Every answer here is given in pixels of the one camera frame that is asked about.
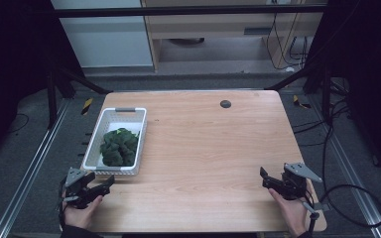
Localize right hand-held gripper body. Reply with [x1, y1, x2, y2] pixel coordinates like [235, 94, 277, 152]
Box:
[277, 162, 324, 201]

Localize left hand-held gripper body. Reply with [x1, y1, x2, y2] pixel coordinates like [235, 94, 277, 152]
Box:
[61, 167, 97, 210]

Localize white plastic basket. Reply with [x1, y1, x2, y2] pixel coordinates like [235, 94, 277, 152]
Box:
[81, 106, 148, 177]

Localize dark green cloth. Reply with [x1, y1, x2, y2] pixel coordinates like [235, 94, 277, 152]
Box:
[99, 127, 141, 168]

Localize person's left hand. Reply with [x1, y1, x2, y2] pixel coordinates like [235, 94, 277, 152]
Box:
[62, 193, 104, 230]

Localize person's right hand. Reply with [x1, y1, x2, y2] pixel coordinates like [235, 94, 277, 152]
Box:
[268, 187, 310, 238]

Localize yellow black striped tape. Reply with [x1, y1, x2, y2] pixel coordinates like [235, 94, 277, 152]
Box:
[292, 94, 313, 110]
[80, 97, 94, 116]

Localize black metal stand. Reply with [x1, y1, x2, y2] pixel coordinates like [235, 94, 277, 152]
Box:
[45, 60, 114, 131]
[265, 60, 333, 124]

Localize dark curtain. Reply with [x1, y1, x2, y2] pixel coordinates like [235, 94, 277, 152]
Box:
[0, 0, 84, 167]
[311, 0, 381, 184]

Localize white cabinet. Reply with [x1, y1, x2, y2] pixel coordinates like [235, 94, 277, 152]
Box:
[51, 0, 154, 69]

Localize light wooden desk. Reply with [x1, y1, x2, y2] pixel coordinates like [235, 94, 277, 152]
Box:
[140, 0, 329, 73]

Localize metal floor rail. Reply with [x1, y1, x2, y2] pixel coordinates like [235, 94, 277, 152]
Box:
[311, 94, 381, 238]
[0, 98, 71, 238]

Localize black floor cables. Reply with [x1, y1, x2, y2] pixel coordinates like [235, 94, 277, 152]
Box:
[292, 77, 352, 186]

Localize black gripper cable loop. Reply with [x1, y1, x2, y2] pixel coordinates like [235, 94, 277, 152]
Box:
[319, 183, 381, 229]

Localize thin black floor cable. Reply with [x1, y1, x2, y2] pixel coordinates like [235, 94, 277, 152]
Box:
[7, 112, 31, 135]

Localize black hanging cables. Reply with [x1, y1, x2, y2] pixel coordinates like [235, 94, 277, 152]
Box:
[265, 13, 310, 71]

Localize black horizontal frame bar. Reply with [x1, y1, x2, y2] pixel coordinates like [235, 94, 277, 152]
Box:
[51, 4, 327, 19]

